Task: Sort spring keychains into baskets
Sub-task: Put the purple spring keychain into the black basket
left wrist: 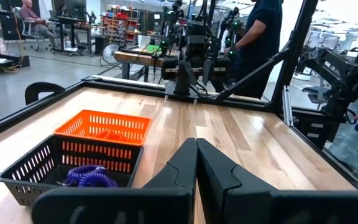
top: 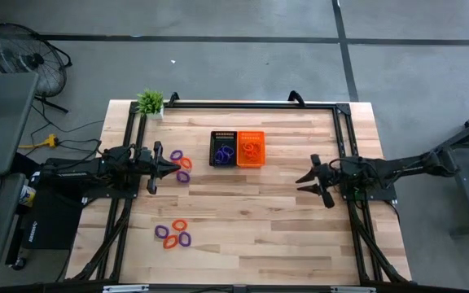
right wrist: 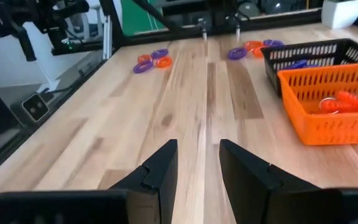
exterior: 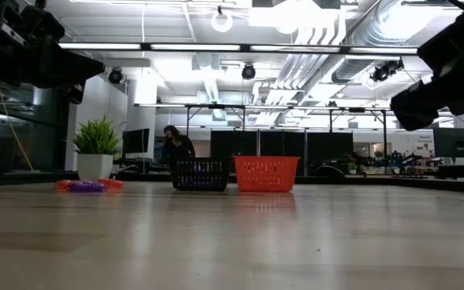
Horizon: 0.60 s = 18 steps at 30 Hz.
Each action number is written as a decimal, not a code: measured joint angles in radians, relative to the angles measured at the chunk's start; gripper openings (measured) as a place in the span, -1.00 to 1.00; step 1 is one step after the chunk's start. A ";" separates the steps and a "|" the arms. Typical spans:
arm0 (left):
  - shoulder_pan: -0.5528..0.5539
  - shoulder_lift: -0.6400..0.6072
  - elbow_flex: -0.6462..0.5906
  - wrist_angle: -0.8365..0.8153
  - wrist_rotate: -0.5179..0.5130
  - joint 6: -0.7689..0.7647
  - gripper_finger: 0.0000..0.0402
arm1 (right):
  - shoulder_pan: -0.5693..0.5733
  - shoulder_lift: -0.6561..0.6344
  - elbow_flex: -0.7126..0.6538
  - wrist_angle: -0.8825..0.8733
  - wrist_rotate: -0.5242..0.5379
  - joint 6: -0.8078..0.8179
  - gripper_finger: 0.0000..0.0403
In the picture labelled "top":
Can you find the black metal stand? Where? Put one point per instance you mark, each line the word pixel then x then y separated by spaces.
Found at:
pixel 468 191

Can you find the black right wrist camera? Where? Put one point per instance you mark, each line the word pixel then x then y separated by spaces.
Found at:
pixel 332 173

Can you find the black curved frame brace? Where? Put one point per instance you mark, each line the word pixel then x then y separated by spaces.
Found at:
pixel 173 98
pixel 296 97

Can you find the black floor fan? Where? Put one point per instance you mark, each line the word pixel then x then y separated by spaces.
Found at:
pixel 35 61

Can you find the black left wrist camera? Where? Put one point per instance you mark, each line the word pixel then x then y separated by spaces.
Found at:
pixel 145 156

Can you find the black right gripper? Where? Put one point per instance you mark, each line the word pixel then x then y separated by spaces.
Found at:
pixel 326 191

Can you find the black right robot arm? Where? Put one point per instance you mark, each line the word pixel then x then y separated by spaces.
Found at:
pixel 401 167

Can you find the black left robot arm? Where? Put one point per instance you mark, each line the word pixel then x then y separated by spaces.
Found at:
pixel 71 173

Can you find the green plant in white pot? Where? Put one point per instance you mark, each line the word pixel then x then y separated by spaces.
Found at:
pixel 150 101

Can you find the black box with white logo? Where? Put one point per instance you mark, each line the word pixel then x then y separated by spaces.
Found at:
pixel 55 224

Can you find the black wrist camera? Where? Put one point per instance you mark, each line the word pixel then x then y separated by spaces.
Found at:
pixel 332 173
pixel 145 156

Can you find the black plastic basket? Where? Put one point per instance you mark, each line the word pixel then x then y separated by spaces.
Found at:
pixel 214 138

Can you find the dark grey desk panel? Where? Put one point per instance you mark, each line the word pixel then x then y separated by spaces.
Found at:
pixel 2 122

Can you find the orange plastic basket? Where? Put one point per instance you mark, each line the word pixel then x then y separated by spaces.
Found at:
pixel 259 136

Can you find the silver metal bracket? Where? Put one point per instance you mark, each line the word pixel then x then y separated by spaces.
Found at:
pixel 352 289
pixel 125 289

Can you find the black aluminium table frame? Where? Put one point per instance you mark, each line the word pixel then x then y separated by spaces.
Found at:
pixel 259 105

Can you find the yellow power plug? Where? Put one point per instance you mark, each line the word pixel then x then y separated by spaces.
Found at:
pixel 49 141

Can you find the grey side desk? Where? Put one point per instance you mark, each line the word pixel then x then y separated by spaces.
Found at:
pixel 2 244

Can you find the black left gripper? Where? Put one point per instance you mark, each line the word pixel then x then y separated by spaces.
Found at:
pixel 155 171

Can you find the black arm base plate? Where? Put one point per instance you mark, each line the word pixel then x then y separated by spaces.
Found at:
pixel 112 193
pixel 377 194

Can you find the black caster wheel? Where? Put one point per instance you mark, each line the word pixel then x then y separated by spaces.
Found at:
pixel 18 263

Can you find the white yellow can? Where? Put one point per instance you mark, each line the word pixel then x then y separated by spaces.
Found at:
pixel 27 196

